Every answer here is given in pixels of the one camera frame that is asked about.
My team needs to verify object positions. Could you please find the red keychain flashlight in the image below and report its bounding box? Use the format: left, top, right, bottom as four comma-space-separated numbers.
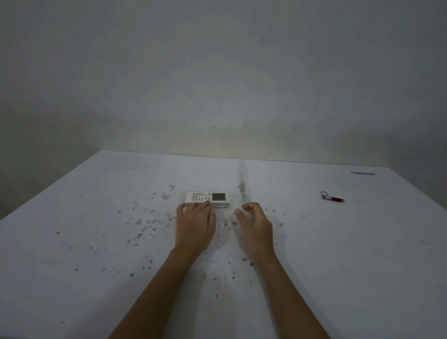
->
319, 191, 345, 203

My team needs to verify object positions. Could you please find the person's left hand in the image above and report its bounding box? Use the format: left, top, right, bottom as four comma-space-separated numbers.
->
176, 200, 217, 255

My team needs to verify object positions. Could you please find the person's right forearm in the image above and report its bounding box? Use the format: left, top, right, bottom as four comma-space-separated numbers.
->
252, 254, 331, 339

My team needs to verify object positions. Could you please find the person's left forearm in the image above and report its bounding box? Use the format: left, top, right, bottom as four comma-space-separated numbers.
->
108, 247, 197, 339

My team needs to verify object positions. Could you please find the person's right hand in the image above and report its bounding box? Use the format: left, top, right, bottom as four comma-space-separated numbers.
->
234, 202, 274, 261

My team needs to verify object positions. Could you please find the white remote control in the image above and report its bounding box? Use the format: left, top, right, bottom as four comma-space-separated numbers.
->
184, 191, 230, 209

